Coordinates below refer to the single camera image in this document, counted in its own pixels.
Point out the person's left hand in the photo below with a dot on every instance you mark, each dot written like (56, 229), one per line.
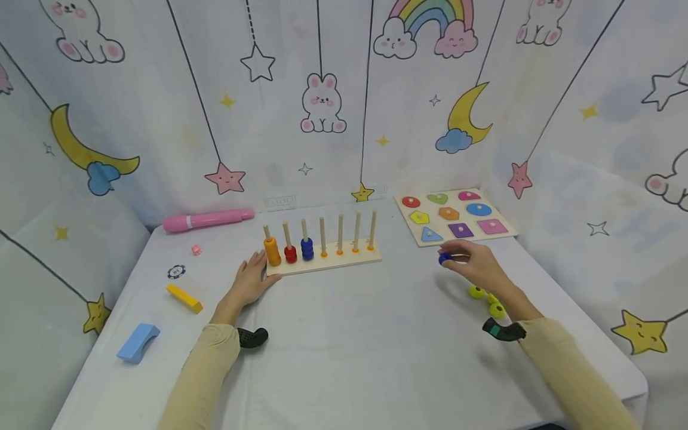
(247, 283)

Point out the person's right hand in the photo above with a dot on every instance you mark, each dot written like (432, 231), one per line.
(481, 266)

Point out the person's right fingers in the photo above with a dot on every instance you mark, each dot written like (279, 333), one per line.
(457, 247)

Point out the person's left fingers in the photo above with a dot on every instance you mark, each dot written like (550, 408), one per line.
(256, 263)

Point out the person's right thumb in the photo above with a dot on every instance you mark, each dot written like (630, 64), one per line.
(457, 267)

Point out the person's left thumb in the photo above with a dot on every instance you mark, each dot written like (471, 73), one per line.
(271, 282)

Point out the wooden peg board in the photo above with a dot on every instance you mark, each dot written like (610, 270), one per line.
(328, 260)

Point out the person's left forearm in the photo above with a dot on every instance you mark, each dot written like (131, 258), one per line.
(201, 370)

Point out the person's right forearm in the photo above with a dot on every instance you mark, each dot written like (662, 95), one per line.
(564, 364)

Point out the wooden shape puzzle board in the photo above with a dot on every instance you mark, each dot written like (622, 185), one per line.
(457, 239)

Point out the purple square puzzle piece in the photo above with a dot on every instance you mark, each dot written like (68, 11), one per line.
(460, 230)

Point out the stack of orange rings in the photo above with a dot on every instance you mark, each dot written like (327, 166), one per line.
(272, 251)

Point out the blue triangle puzzle piece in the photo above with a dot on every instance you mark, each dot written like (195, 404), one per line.
(431, 235)

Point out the stack of red rings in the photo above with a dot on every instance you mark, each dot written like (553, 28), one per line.
(290, 254)

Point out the orange hexagon puzzle piece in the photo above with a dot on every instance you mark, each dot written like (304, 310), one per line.
(449, 213)

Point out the pink rectangle puzzle piece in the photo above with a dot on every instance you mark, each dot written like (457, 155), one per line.
(492, 226)

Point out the blue oval puzzle piece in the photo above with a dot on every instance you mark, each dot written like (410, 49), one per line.
(478, 209)

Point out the yellow pentagon puzzle piece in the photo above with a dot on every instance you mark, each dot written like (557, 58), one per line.
(419, 217)

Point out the stack of blue rings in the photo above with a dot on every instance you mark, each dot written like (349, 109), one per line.
(307, 249)

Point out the green heart puzzle piece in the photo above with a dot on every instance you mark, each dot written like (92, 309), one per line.
(437, 198)

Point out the pink semicircle puzzle piece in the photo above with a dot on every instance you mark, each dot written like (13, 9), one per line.
(469, 195)

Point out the black wrist band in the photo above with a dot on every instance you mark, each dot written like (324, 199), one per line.
(251, 337)
(504, 330)

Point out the red circle puzzle piece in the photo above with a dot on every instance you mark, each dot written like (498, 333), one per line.
(411, 202)

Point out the pink rolling pin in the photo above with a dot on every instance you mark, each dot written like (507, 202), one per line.
(207, 220)

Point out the yellow rectangular block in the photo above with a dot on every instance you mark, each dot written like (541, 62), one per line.
(184, 298)

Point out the dark blue poker chip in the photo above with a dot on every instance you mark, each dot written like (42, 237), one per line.
(176, 272)

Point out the light blue arch block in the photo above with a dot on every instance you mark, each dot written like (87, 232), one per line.
(138, 342)

